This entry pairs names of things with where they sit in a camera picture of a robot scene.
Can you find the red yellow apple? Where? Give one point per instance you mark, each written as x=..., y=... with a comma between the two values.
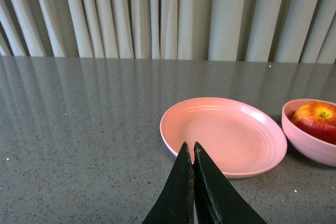
x=317, y=118

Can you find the pink plastic plate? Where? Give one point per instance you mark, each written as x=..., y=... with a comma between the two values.
x=241, y=140

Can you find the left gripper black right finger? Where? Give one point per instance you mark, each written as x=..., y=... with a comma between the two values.
x=216, y=200

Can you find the white pleated curtain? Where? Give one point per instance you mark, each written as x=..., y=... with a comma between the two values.
x=227, y=30

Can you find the pink plastic bowl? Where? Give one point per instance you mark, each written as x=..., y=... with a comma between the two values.
x=309, y=146

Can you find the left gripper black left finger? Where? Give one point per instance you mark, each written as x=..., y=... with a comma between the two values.
x=176, y=201

